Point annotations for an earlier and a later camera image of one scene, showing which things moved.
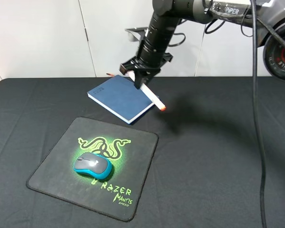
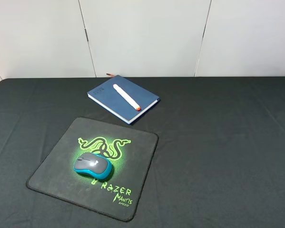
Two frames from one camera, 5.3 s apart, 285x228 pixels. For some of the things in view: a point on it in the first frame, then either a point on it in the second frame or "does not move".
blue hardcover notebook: [119, 95] does not move
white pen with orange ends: [149, 92] to [137, 108]
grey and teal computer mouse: [95, 164] does not move
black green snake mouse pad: [130, 150] does not move
